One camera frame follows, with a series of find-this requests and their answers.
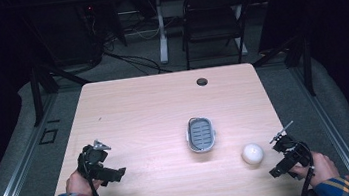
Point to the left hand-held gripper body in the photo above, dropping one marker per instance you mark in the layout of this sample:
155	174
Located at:
91	158

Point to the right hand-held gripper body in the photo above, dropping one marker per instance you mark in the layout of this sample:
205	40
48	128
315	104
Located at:
292	150

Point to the white round soap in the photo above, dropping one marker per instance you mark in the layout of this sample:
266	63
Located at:
252	154

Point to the grey soap dish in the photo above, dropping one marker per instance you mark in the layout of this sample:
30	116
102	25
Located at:
200	134

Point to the person's left hand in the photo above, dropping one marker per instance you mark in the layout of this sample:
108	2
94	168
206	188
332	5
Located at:
78	185

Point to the person's right hand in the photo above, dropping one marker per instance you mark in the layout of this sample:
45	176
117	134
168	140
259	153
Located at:
322	167

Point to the black metal stand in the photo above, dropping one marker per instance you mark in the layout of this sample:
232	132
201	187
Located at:
43	84
302	58

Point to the dark computer tower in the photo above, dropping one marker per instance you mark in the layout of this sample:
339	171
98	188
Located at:
67	34

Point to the black folding chair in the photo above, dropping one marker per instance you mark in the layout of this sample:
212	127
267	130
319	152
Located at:
213	22

